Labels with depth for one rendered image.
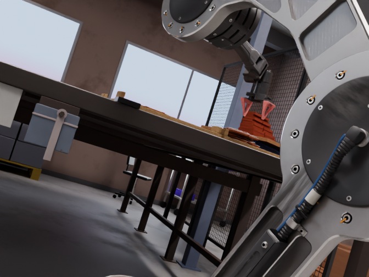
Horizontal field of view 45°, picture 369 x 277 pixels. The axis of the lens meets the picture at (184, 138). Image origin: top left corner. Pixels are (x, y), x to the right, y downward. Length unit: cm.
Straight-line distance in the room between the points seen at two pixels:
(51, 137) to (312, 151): 95
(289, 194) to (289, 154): 6
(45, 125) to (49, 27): 596
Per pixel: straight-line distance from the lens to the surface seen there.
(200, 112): 786
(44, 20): 734
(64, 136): 141
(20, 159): 626
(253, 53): 187
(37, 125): 141
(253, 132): 265
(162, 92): 761
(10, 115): 144
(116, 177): 749
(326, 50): 70
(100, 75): 738
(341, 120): 61
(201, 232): 375
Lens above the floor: 79
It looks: 3 degrees up
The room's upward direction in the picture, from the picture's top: 18 degrees clockwise
